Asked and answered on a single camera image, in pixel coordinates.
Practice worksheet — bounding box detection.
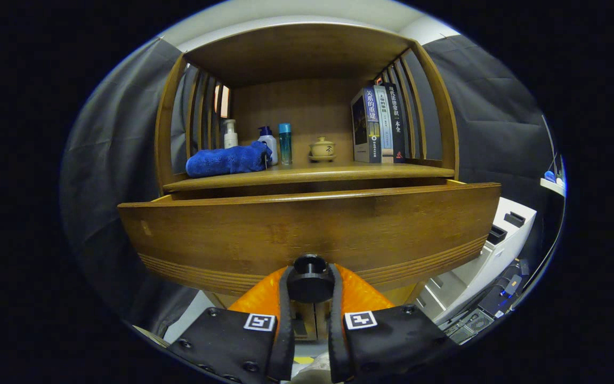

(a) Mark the black backdrop cloth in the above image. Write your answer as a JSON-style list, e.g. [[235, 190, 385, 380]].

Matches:
[[61, 35, 563, 337]]

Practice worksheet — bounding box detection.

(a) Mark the wooden countertop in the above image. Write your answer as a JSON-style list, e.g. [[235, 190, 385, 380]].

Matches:
[[163, 162, 455, 194]]

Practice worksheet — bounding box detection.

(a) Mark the pale grey spine book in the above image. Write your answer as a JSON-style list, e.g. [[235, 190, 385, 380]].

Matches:
[[374, 85, 394, 163]]

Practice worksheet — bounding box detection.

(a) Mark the white bottle with blue cap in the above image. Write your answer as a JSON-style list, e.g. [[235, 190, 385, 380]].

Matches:
[[257, 126, 279, 166]]

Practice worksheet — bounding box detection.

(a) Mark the blue spine book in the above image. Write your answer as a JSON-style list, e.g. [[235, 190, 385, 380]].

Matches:
[[351, 85, 382, 163]]

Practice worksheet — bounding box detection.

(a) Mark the white desk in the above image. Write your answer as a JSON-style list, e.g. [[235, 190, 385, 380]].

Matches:
[[540, 171, 566, 197]]

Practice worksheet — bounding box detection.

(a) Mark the wooden cabinet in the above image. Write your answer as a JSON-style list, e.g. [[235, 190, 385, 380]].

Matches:
[[155, 22, 459, 342]]

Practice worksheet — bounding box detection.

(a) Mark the wooden drawer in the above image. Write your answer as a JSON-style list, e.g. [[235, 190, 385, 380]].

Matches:
[[118, 180, 501, 305]]

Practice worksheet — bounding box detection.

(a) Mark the beige lidded tea cup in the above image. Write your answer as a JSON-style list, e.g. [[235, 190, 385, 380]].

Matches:
[[309, 137, 336, 162]]

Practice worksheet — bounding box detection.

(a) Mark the white drawer unit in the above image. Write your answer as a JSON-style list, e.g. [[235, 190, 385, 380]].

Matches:
[[416, 197, 537, 323]]

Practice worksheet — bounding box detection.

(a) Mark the black spine book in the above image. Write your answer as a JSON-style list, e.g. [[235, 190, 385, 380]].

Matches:
[[383, 82, 407, 163]]

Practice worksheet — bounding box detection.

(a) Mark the blue towel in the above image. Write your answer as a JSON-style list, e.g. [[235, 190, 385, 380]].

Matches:
[[185, 141, 273, 178]]

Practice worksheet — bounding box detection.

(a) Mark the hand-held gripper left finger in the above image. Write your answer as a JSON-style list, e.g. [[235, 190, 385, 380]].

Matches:
[[168, 265, 296, 383]]

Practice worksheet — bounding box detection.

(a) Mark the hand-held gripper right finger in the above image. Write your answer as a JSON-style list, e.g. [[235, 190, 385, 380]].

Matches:
[[328, 263, 457, 383]]

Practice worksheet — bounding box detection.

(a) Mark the black electronic device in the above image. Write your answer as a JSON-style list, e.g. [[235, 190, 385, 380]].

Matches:
[[443, 259, 530, 345]]

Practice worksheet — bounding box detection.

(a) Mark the teal bottle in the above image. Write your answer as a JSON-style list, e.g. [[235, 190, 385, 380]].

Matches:
[[278, 123, 293, 165]]

